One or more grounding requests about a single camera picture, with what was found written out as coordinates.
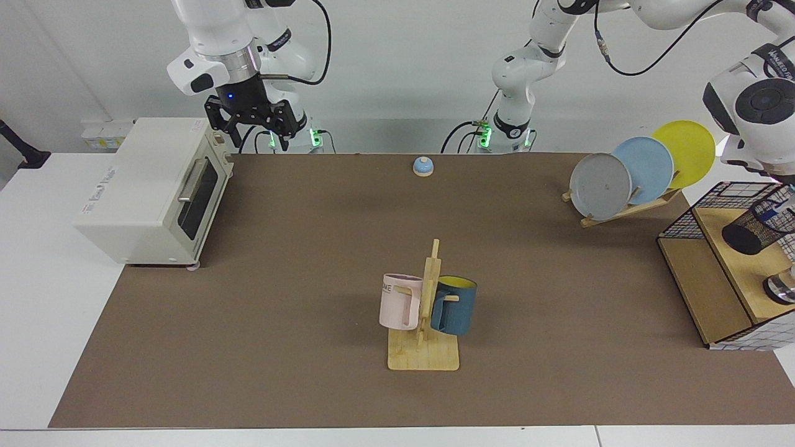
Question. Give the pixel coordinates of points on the blue and white marker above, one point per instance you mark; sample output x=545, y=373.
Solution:
x=769, y=215

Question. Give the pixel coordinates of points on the black mesh pen holder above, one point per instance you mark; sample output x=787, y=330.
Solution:
x=745, y=239

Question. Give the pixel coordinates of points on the glass lid with silver rim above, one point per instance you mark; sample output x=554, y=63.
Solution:
x=781, y=288

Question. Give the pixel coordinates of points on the pale toaster oven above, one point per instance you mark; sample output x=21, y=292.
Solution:
x=143, y=186

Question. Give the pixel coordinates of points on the yellow plate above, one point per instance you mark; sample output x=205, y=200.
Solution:
x=686, y=152

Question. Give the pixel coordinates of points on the light blue plate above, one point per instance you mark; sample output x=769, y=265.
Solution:
x=649, y=167

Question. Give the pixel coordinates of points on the small blue round bell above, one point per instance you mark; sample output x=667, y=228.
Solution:
x=423, y=166

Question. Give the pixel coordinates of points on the wooden plate rack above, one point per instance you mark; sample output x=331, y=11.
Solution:
x=621, y=213

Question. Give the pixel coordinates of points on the grey plate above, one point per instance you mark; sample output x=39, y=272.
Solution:
x=599, y=186

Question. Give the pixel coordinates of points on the pink mug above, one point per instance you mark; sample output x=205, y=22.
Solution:
x=394, y=304

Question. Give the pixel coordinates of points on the brown table cloth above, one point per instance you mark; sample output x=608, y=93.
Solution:
x=310, y=372

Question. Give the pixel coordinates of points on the dark blue mug yellow inside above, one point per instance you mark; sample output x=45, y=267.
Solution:
x=456, y=310

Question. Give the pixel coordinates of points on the wooden cup stand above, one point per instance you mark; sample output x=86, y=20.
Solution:
x=422, y=357

